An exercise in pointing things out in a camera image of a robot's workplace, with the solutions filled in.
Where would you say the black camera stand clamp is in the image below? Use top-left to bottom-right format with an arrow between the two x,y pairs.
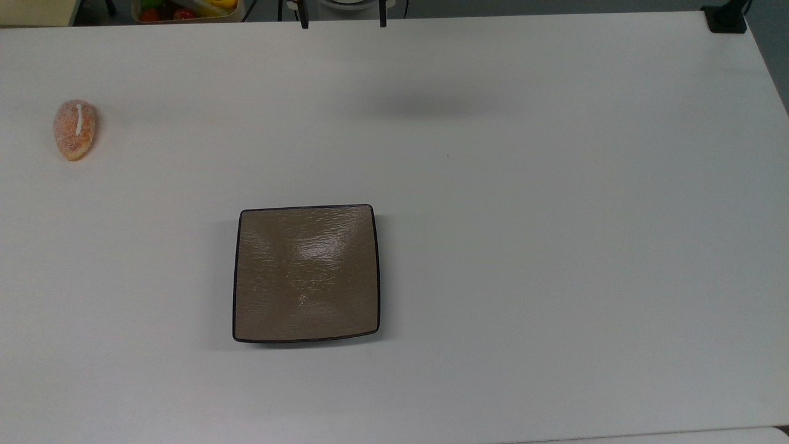
701,0 -> 749,34

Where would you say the sugared orange bread roll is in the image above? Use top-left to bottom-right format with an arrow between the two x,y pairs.
53,100 -> 97,162

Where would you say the beige box of toy fruit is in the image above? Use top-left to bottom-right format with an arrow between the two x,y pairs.
131,0 -> 246,24

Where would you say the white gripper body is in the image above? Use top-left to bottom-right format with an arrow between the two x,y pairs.
287,0 -> 395,14

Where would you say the square brown ceramic plate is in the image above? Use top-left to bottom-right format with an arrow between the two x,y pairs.
232,204 -> 381,343

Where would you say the beige cardboard board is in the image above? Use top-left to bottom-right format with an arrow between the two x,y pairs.
0,0 -> 81,28

